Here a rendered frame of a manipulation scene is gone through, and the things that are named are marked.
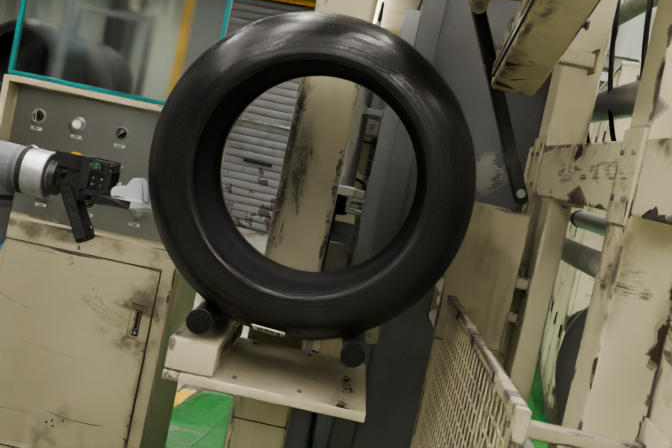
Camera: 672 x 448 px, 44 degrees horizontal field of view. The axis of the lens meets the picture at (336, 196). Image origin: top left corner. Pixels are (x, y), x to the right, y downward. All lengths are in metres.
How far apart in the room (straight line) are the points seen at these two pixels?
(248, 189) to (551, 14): 9.86
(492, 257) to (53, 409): 1.27
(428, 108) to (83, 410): 1.36
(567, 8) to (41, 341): 1.60
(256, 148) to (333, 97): 9.32
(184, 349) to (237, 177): 9.72
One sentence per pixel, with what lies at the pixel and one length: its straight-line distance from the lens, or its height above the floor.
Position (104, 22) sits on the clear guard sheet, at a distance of 2.35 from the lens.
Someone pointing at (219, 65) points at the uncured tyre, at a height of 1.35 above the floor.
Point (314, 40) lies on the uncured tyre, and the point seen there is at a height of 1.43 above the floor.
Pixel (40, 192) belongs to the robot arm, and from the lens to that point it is 1.67.
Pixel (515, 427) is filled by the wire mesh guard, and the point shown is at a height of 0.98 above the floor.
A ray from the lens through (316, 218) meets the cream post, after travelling 1.84.
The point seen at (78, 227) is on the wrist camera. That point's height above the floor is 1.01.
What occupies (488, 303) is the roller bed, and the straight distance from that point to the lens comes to 1.81.
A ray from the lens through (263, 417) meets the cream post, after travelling 1.94.
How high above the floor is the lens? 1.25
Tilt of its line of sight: 3 degrees down
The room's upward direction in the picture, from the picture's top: 12 degrees clockwise
